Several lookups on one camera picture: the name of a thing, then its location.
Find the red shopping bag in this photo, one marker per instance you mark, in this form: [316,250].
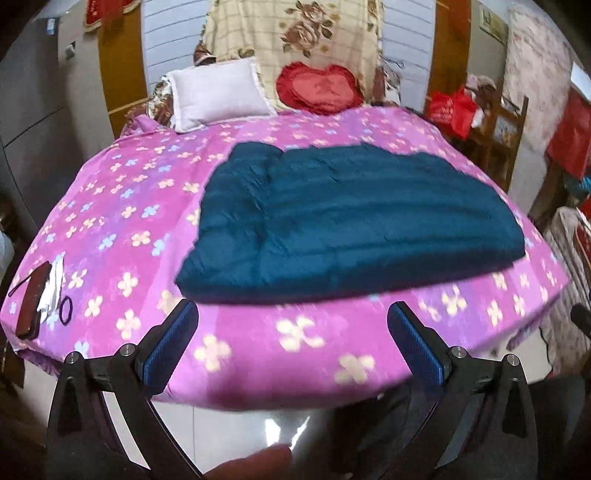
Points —
[452,114]

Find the white pillow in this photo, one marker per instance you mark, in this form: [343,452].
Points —
[219,92]

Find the red hanging decoration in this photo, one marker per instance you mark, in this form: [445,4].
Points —
[99,12]

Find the floral storage bag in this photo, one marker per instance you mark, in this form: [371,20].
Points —
[567,346]

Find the beige floral quilt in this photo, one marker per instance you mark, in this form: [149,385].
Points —
[319,34]

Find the wooden chair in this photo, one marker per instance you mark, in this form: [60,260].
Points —
[493,145]

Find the red cloth at right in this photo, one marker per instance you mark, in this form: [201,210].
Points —
[570,145]

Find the pink floral bed cover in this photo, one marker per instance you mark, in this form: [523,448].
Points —
[129,218]

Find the teal down jacket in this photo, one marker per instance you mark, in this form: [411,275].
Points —
[312,224]

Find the floral curtain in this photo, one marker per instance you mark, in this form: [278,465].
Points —
[537,69]

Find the dark red phone case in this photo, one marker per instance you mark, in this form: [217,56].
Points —
[28,322]

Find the red heart cushion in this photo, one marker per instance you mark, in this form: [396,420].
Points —
[320,91]

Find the grey cabinet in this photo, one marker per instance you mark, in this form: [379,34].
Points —
[53,114]

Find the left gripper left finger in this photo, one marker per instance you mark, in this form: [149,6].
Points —
[82,442]

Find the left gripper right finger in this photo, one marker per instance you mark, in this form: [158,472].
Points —
[482,425]

